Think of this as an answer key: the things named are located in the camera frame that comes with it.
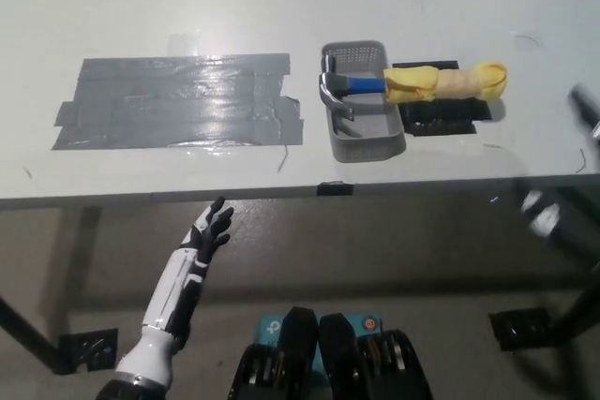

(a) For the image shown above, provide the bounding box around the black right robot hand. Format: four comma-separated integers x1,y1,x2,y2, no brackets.
517,186,566,245

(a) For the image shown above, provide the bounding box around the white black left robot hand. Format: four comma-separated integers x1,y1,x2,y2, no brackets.
140,197,234,352

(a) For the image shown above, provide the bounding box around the blue hammer with yellow cloth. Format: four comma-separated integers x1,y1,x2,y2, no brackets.
317,55,508,121

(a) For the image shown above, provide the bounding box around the black tape patch on desk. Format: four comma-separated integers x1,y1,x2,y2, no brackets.
391,60,492,138

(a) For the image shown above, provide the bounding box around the grey plastic basket container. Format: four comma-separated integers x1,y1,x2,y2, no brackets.
321,39,407,163

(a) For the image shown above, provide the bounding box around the black table leg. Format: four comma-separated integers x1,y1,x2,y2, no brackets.
0,294,65,376

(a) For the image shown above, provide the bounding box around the grey duct tape patch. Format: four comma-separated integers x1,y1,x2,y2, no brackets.
50,53,305,152

